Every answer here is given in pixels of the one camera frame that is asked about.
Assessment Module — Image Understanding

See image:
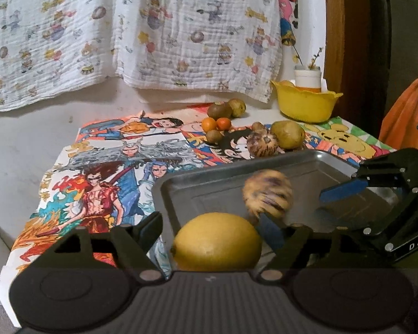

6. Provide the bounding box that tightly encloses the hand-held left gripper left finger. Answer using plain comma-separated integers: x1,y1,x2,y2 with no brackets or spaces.
42,212,165,282

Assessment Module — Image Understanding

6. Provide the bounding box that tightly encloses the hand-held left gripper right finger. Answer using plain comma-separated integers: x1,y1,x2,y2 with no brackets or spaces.
256,213,374,282

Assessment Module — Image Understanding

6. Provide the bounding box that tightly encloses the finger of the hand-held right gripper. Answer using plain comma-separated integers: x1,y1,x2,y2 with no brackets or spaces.
334,184,418,251
320,153,413,203

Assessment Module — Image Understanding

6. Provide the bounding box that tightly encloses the striped tan melon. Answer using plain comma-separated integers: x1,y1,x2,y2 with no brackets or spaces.
242,169,294,218
247,130,279,157

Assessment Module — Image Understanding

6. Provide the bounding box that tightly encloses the large yellow lemon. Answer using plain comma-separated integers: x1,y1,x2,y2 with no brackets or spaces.
171,212,263,272

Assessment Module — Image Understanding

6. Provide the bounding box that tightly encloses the metal baking tray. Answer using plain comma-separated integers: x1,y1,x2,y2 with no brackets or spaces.
152,149,405,275

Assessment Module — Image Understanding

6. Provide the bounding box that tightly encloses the small yellowish green fruit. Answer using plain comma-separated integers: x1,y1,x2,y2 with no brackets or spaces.
228,98,247,117

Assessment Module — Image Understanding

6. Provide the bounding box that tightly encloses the yellow bear cartoon poster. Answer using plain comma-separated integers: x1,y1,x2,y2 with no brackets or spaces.
298,116,398,168

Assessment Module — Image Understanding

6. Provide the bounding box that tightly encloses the yellow plastic bowl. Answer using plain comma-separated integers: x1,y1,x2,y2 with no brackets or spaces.
271,79,344,123

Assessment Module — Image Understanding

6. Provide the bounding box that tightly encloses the spiky black hair cartoon poster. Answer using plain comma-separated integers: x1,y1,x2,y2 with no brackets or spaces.
180,121,364,172

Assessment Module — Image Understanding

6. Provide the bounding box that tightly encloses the orange cloth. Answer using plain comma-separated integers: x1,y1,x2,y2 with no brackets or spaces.
379,16,418,151

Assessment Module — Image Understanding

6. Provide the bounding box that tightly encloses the orange-clad figures cartoon poster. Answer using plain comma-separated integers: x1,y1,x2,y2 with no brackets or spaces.
77,109,211,143

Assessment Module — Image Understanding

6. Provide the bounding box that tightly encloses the white cup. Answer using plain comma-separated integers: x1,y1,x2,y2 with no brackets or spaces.
294,66,322,93

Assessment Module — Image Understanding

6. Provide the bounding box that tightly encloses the large brown kiwi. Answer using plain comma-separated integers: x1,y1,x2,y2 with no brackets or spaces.
207,102,233,119

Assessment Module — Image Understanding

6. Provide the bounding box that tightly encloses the printed white muslin cloth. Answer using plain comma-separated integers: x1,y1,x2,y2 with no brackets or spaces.
113,0,283,104
0,0,128,112

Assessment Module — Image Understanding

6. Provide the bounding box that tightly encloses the wooden door frame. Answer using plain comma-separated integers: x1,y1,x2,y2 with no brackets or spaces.
323,0,392,140

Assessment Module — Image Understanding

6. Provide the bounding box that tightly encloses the colourful wall poster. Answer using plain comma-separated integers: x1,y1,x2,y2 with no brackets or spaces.
278,0,299,46

